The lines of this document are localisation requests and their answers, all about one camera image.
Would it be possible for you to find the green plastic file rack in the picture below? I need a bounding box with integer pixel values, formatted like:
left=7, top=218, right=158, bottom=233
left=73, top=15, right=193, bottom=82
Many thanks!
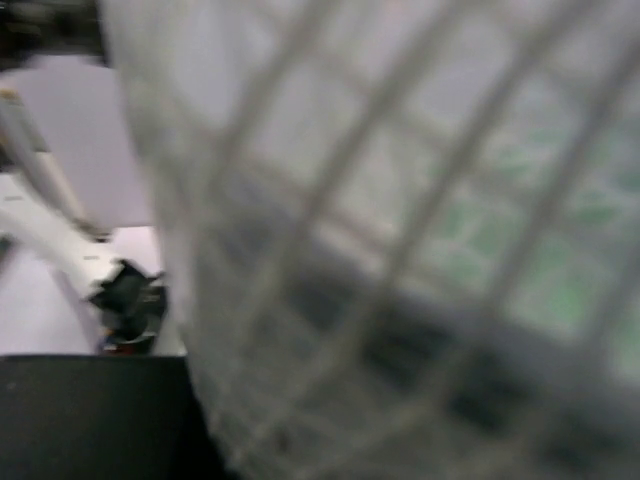
left=425, top=110, right=639, bottom=367

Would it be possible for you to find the booklet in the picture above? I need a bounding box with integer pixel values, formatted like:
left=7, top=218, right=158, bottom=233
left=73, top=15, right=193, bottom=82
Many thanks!
left=101, top=1, right=639, bottom=479

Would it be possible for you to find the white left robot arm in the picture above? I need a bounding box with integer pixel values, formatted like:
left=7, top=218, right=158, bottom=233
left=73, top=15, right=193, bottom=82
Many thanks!
left=1, top=89, right=167, bottom=356

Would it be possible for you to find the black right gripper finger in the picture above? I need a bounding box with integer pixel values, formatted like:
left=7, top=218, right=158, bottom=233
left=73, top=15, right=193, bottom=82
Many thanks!
left=1, top=355, right=233, bottom=479

